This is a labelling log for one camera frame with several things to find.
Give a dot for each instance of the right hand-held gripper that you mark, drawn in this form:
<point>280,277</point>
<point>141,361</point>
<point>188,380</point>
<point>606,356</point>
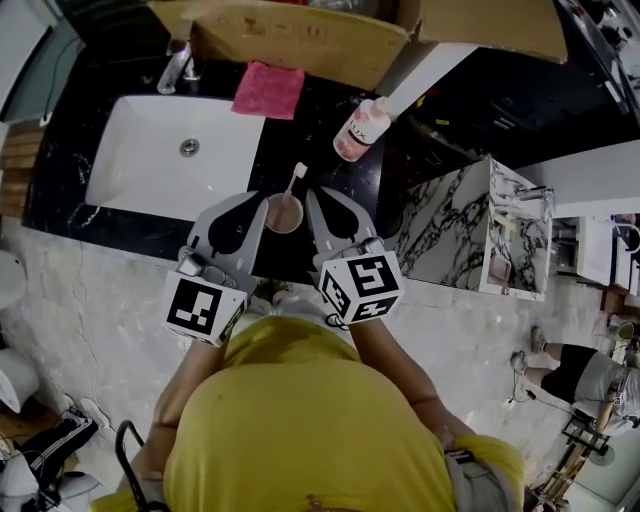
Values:
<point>367,280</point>

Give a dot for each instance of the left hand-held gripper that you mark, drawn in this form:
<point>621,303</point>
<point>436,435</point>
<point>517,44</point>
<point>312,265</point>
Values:
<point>200,307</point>

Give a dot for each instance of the pink cup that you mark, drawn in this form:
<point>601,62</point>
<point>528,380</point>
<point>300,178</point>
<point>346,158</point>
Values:
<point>277,220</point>

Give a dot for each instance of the white toothbrush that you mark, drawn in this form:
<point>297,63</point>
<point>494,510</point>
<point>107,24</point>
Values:
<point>299,170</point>

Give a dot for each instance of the person's left forearm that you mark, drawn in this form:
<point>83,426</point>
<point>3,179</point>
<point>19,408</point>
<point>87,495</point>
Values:
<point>175,390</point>

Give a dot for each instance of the person's right forearm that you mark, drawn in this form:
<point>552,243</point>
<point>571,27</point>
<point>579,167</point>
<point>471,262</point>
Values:
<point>395,365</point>

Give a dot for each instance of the pink soap bottle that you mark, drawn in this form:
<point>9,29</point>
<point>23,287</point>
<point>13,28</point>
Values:
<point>357,132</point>

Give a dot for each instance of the chrome sink drain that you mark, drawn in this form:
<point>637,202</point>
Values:
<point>189,147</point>

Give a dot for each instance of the white sink basin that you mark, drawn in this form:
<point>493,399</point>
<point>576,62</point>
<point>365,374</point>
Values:
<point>150,160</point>

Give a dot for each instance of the white marble cabinet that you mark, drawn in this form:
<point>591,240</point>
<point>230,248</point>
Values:
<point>450,220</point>

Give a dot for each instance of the pink cloth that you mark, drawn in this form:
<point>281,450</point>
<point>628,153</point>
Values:
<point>267,90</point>

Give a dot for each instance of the white board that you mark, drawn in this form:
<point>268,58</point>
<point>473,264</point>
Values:
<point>425,75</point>

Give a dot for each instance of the chrome faucet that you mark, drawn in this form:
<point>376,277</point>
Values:
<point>172,70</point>

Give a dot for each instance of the large cardboard box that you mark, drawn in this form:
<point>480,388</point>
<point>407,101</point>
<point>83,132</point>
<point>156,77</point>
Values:
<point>300,40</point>

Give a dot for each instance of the small chrome tap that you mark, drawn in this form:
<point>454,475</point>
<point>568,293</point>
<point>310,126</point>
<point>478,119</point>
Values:
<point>537,192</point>

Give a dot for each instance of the yellow shirt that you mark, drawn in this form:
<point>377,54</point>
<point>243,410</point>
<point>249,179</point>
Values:
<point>310,425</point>

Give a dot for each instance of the wooden slat panel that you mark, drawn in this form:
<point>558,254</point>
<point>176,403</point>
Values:
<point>20,165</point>

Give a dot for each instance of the cardboard sheet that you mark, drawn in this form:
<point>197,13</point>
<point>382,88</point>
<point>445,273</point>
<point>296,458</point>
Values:
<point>495,25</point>

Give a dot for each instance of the white square washbasin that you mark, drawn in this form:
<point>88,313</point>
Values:
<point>600,250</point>

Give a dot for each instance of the black striped garment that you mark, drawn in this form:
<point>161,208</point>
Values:
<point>55,445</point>

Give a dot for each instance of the grey shorts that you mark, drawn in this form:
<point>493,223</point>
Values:
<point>475,485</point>

